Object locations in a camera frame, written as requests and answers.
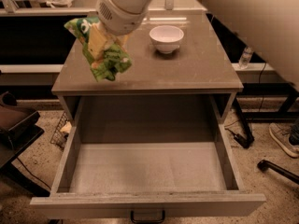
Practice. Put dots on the open grey top drawer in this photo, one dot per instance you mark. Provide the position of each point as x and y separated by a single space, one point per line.
146 154

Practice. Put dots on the wire basket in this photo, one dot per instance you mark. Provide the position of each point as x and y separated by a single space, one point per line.
61 132

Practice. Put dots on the black chair leg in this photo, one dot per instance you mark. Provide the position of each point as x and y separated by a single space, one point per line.
263 165

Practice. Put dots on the black drawer handle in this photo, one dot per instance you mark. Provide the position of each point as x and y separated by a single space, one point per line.
138 218

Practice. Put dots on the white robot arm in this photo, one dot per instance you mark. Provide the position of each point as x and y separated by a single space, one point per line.
270 27

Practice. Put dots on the white ceramic bowl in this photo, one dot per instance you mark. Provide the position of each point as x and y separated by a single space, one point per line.
166 38

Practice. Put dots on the black power adapter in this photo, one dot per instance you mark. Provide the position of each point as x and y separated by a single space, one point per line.
241 140

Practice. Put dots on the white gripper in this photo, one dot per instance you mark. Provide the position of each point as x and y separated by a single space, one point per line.
120 19

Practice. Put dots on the clear plastic water bottle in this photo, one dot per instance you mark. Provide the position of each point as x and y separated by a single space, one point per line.
245 57

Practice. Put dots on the green rice chip bag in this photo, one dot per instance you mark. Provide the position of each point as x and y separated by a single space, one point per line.
115 59

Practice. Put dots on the black chair at left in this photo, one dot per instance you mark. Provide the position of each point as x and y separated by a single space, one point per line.
18 131

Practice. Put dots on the grey cabinet counter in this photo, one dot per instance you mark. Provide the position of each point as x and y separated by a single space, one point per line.
199 66

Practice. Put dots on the grey sneaker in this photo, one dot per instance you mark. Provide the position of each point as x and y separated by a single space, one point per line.
286 137

